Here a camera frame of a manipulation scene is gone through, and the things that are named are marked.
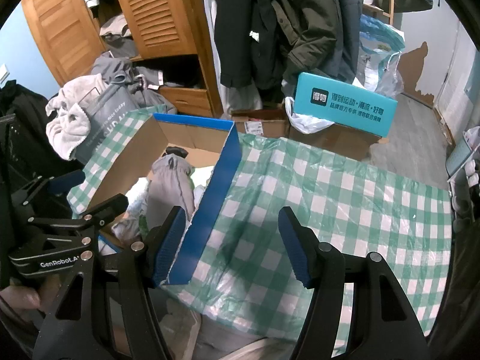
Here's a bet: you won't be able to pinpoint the grey printed bag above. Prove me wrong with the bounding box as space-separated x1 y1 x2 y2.
73 84 141 164

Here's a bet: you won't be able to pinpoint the metal shoe rack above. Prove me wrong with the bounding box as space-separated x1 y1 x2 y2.
445 127 480 233

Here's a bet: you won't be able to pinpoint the blue clear plastic bag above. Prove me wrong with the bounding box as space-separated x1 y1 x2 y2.
354 14 406 96

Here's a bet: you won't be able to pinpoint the rows of shoes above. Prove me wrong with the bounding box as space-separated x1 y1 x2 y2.
452 161 480 214

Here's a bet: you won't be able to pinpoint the wooden wardrobe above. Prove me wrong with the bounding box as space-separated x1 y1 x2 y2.
20 0 226 119

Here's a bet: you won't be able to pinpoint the green checked plastic tablecloth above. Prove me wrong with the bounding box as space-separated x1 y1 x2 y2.
67 109 454 349

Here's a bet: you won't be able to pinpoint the white plastic bag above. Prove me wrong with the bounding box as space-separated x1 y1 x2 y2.
284 97 340 134

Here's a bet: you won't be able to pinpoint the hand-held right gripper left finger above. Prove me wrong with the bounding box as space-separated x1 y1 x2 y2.
32 205 188 360

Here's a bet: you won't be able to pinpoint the dark grey coat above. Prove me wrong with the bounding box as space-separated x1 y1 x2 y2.
330 0 366 83

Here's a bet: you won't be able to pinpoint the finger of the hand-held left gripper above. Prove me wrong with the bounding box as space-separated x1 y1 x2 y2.
11 169 87 211
26 193 130 246

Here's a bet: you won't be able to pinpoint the person's grey clothing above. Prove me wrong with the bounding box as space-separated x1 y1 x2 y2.
157 300 312 360

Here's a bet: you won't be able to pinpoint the teal shoebox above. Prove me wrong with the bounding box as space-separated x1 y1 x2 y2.
292 72 398 138

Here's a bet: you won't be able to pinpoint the dark cloth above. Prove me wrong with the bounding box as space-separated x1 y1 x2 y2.
0 79 76 196

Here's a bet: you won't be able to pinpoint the blue-edged cardboard box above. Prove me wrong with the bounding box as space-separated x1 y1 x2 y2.
86 112 242 286

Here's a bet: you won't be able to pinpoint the white towel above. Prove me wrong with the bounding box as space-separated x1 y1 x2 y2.
46 73 109 160

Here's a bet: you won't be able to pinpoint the grey hoodie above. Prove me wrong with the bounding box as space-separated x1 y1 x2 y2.
90 50 177 115

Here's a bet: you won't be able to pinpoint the white patterned cloth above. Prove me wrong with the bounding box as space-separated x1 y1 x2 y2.
112 178 151 241

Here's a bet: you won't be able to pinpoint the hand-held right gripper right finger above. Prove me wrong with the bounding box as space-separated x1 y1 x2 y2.
277 206 430 360

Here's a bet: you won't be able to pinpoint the wooden louvered door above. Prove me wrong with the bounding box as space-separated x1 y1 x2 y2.
20 0 107 87
107 0 199 61

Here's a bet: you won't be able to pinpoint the person's left hand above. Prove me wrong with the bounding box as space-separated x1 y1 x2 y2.
0 285 42 321

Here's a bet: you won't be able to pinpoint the black jacket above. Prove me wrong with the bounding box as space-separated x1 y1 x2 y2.
214 0 286 91

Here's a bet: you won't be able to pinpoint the open cardboard box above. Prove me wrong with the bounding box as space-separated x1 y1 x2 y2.
230 107 291 139

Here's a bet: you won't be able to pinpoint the white door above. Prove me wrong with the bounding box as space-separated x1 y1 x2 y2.
435 19 480 147

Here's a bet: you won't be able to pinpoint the wooden drawer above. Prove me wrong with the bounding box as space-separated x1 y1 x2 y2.
159 84 214 117

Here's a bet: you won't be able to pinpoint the grey sock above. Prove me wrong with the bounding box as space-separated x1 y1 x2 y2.
145 155 196 233

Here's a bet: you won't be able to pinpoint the grey clothes pile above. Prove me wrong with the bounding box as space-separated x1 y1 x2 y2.
99 13 137 59

